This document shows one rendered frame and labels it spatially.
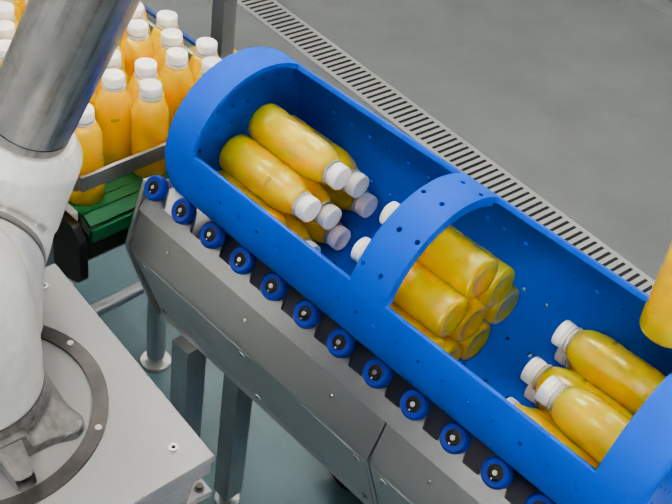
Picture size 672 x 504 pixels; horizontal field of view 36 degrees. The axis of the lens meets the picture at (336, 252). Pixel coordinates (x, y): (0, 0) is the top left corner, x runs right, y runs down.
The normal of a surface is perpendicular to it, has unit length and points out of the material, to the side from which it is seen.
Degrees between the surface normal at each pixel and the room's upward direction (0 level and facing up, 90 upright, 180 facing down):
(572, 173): 0
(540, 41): 0
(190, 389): 90
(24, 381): 91
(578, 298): 89
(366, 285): 73
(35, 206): 85
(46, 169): 65
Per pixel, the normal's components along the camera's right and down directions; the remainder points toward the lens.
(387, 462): -0.62, 0.11
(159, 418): 0.07, -0.72
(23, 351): 0.93, 0.28
